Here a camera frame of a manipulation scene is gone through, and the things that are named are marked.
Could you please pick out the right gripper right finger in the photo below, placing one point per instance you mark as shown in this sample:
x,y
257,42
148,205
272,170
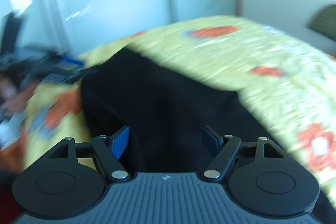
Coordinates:
x,y
211,139

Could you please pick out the green upholstered headboard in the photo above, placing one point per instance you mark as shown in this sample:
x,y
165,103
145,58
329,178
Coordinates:
x,y
324,22

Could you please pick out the black pants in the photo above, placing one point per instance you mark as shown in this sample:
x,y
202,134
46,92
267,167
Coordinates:
x,y
166,112

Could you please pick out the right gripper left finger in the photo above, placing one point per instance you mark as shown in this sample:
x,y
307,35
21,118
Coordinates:
x,y
118,142

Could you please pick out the yellow floral quilt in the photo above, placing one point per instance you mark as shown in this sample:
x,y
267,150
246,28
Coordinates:
x,y
287,85

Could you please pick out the person's left hand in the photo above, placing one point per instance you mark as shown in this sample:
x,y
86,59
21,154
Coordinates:
x,y
15,101

